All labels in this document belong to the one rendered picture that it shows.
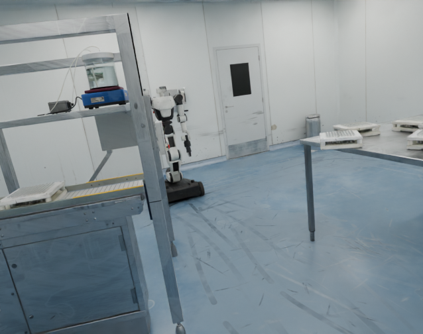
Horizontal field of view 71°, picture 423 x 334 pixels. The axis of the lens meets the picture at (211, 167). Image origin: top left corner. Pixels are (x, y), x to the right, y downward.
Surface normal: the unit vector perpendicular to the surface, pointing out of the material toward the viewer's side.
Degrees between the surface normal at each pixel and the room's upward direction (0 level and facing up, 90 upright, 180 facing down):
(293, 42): 90
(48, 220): 90
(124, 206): 90
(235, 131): 90
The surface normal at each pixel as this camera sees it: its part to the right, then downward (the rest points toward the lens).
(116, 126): 0.17, 0.22
